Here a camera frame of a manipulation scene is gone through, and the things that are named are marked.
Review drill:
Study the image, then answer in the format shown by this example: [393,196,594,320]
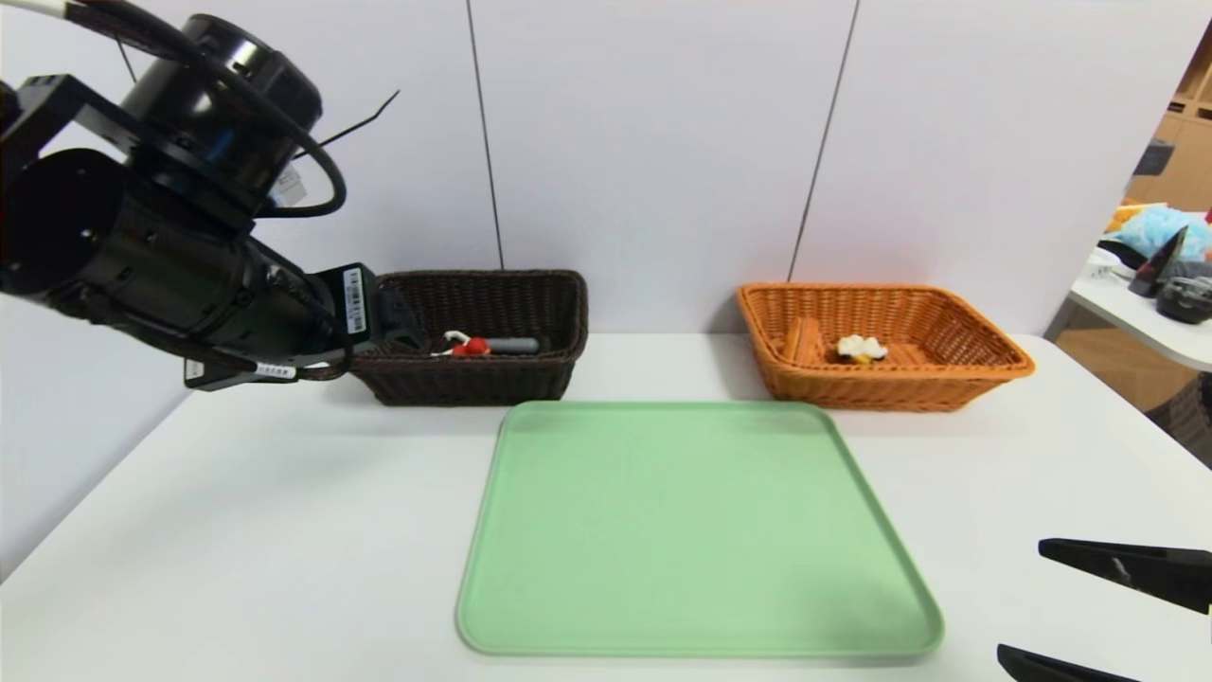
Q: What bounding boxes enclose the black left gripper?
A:
[242,261,426,370]

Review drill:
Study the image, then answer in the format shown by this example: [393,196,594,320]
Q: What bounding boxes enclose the grey handled white peeler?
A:
[434,331,541,358]

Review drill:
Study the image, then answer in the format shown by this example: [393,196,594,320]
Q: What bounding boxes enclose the dark brown wicker basket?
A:
[348,270,589,408]

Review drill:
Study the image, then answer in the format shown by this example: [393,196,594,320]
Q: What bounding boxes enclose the orange wicker basket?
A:
[737,282,1035,413]

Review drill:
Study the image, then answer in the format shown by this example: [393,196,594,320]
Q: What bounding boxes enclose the green plastic tray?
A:
[455,401,946,658]

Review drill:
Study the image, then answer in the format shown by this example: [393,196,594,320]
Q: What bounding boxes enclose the white side table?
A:
[1070,248,1212,372]

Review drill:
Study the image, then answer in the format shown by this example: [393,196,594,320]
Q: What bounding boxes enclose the blue fluffy toy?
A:
[1115,206,1212,263]

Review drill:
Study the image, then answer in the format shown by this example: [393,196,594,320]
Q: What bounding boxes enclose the black cone object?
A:
[1127,227,1187,297]

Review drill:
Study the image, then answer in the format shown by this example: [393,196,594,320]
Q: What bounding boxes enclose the black round object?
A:
[1157,275,1212,325]

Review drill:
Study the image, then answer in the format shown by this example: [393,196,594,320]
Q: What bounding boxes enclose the dark woven bin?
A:
[1148,374,1212,470]

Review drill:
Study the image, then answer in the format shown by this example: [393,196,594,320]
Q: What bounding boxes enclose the wooden shelf unit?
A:
[1127,24,1212,214]

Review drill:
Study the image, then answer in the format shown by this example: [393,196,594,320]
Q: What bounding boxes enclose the smooth black left arm cable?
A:
[0,0,348,219]

